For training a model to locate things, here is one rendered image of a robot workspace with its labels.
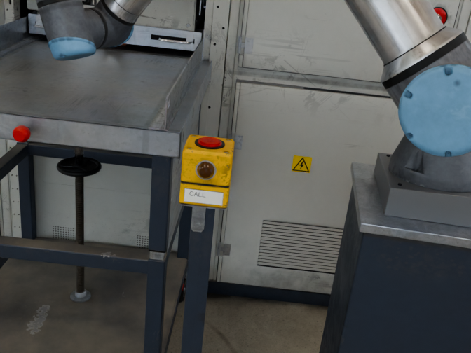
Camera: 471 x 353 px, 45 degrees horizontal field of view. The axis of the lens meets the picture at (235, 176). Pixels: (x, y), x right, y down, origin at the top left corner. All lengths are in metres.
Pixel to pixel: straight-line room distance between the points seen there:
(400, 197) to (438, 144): 0.21
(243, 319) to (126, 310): 0.46
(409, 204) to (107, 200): 1.17
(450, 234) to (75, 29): 0.84
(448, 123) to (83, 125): 0.68
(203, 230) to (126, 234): 1.09
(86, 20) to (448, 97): 0.74
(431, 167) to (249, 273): 1.06
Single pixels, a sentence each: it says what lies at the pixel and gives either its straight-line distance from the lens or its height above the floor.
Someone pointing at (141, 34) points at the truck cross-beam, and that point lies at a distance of 1.85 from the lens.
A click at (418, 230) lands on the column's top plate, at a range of 1.12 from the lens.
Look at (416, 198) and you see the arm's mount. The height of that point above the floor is 0.79.
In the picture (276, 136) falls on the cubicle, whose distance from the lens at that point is 1.84.
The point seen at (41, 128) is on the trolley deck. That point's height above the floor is 0.82.
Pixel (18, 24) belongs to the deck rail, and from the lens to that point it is 1.89.
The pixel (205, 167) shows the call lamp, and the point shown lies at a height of 0.88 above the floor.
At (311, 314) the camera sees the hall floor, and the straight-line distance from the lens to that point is 2.11.
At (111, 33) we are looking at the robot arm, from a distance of 1.34.
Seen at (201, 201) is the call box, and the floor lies 0.81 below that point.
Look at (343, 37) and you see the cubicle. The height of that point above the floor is 0.96.
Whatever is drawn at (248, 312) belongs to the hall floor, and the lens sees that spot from 2.07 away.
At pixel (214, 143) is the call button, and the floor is 0.91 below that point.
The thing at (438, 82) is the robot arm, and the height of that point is 1.05.
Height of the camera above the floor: 1.23
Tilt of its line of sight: 23 degrees down
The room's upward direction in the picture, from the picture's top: 6 degrees clockwise
